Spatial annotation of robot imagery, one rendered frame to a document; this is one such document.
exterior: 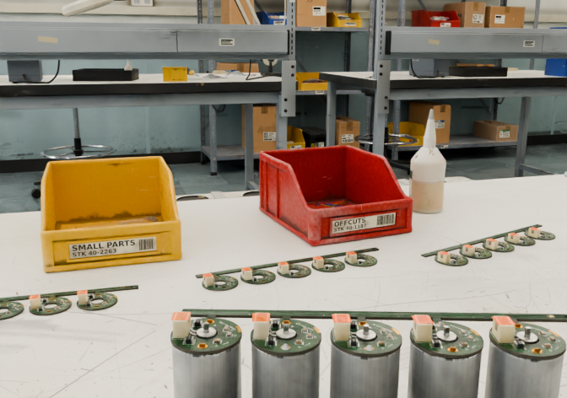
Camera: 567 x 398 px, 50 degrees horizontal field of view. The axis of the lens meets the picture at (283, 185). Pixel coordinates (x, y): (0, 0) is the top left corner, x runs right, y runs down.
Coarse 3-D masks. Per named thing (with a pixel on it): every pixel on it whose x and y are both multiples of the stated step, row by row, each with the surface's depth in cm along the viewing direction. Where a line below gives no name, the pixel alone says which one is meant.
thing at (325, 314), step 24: (192, 312) 23; (216, 312) 23; (240, 312) 23; (264, 312) 23; (288, 312) 23; (312, 312) 23; (336, 312) 23; (360, 312) 23; (384, 312) 23; (408, 312) 23; (432, 312) 23
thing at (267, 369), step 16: (288, 320) 22; (288, 336) 21; (256, 352) 20; (256, 368) 21; (272, 368) 20; (288, 368) 20; (304, 368) 20; (256, 384) 21; (272, 384) 20; (288, 384) 20; (304, 384) 20
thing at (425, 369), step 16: (448, 336) 21; (416, 352) 21; (480, 352) 20; (416, 368) 21; (432, 368) 20; (448, 368) 20; (464, 368) 20; (416, 384) 21; (432, 384) 20; (448, 384) 20; (464, 384) 20
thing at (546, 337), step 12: (528, 324) 22; (492, 336) 21; (540, 336) 21; (552, 336) 21; (504, 348) 20; (516, 348) 20; (528, 348) 20; (540, 348) 20; (552, 348) 20; (564, 348) 20
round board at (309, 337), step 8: (272, 320) 22; (280, 320) 22; (296, 320) 22; (272, 328) 22; (280, 328) 22; (296, 328) 22; (304, 328) 21; (312, 328) 22; (272, 336) 21; (304, 336) 21; (312, 336) 21; (320, 336) 21; (256, 344) 20; (264, 344) 20; (272, 344) 20; (280, 344) 20; (288, 344) 20; (296, 344) 20; (304, 344) 20; (312, 344) 20; (272, 352) 20; (280, 352) 20; (288, 352) 20; (296, 352) 20; (304, 352) 20
